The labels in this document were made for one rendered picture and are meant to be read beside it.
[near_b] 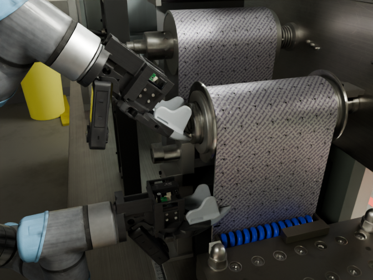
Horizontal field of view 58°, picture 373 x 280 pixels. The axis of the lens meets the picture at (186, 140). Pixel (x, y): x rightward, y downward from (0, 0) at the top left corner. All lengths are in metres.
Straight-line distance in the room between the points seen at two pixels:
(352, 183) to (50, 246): 0.62
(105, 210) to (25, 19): 0.31
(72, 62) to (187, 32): 0.33
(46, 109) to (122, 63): 3.32
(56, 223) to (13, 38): 0.28
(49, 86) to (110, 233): 3.22
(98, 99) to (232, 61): 0.38
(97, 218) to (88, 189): 0.49
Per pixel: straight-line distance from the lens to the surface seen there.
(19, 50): 0.51
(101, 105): 0.52
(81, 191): 1.07
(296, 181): 0.71
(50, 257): 0.61
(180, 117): 0.56
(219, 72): 0.79
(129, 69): 0.52
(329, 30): 0.83
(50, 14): 0.50
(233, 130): 0.57
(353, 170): 0.81
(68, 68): 0.50
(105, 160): 1.20
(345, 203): 0.86
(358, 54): 0.76
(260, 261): 0.67
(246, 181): 0.64
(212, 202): 0.61
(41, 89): 3.74
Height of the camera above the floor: 1.51
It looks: 28 degrees down
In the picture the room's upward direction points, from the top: straight up
